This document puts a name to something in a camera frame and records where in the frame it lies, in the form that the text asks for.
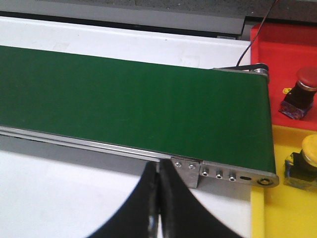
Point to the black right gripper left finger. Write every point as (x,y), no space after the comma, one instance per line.
(138,216)

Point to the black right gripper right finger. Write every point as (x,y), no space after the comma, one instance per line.
(182,215)

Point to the yellow mushroom push button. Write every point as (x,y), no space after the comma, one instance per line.
(301,168)

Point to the red mushroom push button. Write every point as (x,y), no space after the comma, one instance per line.
(300,99)

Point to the yellow plastic tray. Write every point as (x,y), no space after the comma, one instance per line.
(284,211)

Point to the green conveyor belt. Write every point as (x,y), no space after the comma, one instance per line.
(208,114)

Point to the red plastic tray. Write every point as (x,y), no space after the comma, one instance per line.
(285,48)

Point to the grey stone counter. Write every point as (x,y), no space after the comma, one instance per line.
(231,19)

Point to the metal conveyor support bracket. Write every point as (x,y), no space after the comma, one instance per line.
(188,170)

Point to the aluminium conveyor frame rail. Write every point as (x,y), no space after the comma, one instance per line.
(210,169)

